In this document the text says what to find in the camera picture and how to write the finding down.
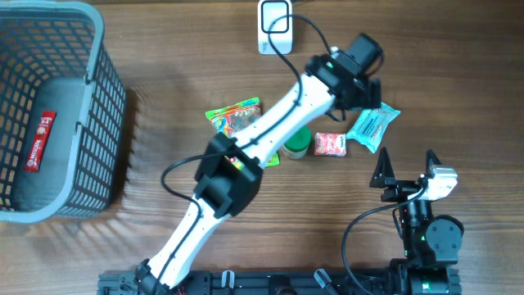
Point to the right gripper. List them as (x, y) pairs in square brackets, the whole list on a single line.
[(399, 188)]

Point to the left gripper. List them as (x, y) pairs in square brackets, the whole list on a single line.
[(372, 86)]

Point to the light blue tissue pack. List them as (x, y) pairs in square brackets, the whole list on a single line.
[(371, 125)]

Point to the small red snack box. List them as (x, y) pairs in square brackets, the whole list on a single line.
[(327, 144)]

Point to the green lid jar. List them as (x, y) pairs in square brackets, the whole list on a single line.
[(298, 144)]

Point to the Haribo gummy candy bag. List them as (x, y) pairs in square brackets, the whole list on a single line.
[(229, 120)]

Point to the red Nescafe coffee stick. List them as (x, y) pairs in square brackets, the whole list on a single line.
[(40, 141)]

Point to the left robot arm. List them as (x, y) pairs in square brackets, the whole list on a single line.
[(231, 169)]

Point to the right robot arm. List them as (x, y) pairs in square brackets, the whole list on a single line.
[(431, 243)]

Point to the white barcode scanner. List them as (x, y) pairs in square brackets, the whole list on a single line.
[(275, 26)]

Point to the grey plastic shopping basket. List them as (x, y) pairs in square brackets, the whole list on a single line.
[(53, 58)]

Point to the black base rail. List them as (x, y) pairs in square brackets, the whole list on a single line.
[(376, 281)]

